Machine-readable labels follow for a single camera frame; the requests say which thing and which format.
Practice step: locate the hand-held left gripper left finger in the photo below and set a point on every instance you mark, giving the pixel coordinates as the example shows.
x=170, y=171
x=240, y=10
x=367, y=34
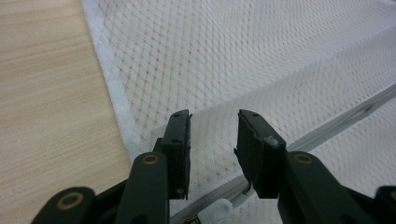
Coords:
x=178, y=155

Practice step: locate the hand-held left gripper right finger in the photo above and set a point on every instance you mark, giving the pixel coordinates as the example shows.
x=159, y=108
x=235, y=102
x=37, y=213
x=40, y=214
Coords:
x=260, y=161

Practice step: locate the white mesh laundry bag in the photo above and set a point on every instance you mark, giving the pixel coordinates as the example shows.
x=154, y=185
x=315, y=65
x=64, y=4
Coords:
x=249, y=46

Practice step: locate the white zipper pull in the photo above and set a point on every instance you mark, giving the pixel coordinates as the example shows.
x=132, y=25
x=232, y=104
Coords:
x=216, y=211

